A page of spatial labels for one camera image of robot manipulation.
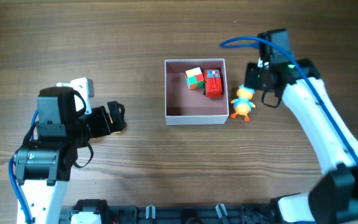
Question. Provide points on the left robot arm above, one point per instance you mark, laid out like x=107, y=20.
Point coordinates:
x=40, y=169

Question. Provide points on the yellow round fan wheel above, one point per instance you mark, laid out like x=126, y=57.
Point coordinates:
x=122, y=131

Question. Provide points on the red toy truck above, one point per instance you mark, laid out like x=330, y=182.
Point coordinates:
x=213, y=87

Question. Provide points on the yellow duck toy blue hat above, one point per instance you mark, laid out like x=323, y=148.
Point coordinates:
x=242, y=104

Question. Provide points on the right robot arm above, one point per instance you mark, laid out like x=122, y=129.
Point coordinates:
x=334, y=199

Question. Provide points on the colourful puzzle cube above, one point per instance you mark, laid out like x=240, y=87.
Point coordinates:
x=194, y=78

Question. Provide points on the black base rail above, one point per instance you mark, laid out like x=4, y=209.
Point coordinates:
x=220, y=213

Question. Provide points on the white cardboard box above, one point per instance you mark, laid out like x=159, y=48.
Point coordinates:
x=188, y=107

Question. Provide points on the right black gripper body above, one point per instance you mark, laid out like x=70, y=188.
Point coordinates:
x=252, y=76

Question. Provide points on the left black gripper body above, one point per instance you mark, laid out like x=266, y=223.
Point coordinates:
x=99, y=120

